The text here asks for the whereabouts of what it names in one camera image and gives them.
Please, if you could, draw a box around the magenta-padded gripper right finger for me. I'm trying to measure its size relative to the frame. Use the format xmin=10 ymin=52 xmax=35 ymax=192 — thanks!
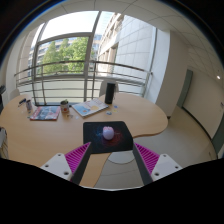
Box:
xmin=132 ymin=142 xmax=184 ymax=186

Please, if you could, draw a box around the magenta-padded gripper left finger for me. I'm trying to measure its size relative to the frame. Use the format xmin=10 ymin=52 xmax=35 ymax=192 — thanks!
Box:
xmin=39 ymin=141 xmax=93 ymax=185

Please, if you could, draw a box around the pink lavender computer mouse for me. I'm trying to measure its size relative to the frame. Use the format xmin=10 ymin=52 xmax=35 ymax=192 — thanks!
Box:
xmin=102 ymin=125 xmax=115 ymax=141

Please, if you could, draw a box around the black galaxy print mouse pad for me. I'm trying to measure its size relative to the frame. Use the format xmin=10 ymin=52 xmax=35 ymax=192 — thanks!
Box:
xmin=82 ymin=120 xmax=135 ymax=155

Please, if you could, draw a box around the red magazine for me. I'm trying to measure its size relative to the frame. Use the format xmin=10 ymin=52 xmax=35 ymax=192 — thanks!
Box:
xmin=29 ymin=105 xmax=61 ymax=121

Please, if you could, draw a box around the printed cup with plant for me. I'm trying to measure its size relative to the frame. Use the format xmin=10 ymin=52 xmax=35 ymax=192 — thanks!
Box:
xmin=59 ymin=99 xmax=70 ymax=114

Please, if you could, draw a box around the light blue picture book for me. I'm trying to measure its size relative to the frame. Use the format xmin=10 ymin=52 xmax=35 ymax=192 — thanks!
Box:
xmin=71 ymin=97 xmax=110 ymax=118

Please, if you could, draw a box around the grey door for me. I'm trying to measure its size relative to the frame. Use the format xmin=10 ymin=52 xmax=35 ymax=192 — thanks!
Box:
xmin=176 ymin=68 xmax=194 ymax=109

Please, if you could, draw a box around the black office printer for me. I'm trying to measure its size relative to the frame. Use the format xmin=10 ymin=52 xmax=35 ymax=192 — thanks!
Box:
xmin=0 ymin=85 xmax=6 ymax=113

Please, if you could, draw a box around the black cylinder speaker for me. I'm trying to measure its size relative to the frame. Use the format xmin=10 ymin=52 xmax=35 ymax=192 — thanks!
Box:
xmin=104 ymin=82 xmax=117 ymax=105

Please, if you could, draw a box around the white chair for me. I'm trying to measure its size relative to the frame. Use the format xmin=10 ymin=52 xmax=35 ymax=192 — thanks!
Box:
xmin=98 ymin=78 xmax=120 ymax=98

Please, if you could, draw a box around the grey metal balcony railing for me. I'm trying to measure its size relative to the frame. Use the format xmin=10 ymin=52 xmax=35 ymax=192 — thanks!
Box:
xmin=13 ymin=59 xmax=154 ymax=106

